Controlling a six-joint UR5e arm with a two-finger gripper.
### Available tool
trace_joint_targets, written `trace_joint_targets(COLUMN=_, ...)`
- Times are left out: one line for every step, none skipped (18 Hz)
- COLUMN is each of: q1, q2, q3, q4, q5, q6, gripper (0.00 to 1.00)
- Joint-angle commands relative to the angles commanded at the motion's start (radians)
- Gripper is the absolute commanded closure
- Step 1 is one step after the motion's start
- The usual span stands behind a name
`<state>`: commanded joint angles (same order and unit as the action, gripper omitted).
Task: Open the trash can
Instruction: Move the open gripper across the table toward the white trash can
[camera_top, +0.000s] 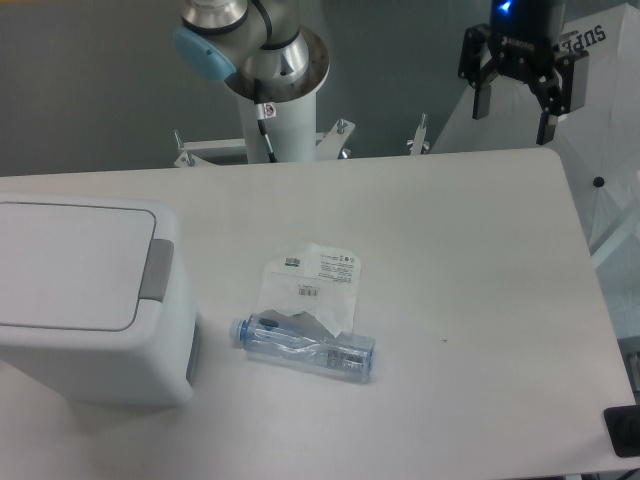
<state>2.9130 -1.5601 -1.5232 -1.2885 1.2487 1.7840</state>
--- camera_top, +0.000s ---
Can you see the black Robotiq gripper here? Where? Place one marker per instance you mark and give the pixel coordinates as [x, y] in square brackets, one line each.
[521, 42]

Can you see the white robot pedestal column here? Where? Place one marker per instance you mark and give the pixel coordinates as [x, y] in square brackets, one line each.
[290, 126]

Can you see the crushed clear plastic bottle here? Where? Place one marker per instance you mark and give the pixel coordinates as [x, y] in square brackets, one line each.
[301, 342]

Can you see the white trash can grey button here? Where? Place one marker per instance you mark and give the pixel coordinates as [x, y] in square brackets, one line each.
[96, 302]

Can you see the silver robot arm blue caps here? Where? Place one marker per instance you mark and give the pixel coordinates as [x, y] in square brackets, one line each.
[222, 39]

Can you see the white Superior umbrella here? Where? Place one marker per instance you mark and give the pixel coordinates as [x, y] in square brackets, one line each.
[599, 148]

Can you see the black device at table edge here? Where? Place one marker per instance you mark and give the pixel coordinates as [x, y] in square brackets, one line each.
[623, 427]

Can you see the clear plastic packaging bag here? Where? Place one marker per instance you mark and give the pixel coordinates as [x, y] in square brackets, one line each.
[314, 279]

